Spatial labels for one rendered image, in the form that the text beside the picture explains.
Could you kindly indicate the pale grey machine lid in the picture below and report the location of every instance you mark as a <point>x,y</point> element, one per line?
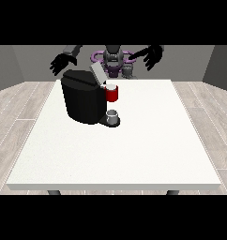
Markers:
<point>98,73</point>

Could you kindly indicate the grey robot trunk purple rings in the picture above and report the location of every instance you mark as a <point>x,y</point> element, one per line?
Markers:
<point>112,56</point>

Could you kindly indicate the red pod holder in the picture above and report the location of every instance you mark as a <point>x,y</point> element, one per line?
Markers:
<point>112,94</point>

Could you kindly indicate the black coffee machine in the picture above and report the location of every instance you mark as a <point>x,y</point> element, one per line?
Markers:
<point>82,100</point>

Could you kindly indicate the small grey coffee pod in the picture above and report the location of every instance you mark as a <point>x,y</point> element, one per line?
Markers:
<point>127,72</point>

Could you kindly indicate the small grey cup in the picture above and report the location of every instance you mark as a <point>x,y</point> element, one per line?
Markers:
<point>112,117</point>

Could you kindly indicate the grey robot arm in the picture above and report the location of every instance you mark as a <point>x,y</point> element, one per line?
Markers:
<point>72,49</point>

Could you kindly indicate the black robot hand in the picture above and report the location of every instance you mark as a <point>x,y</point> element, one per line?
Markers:
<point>153,55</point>
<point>63,61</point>

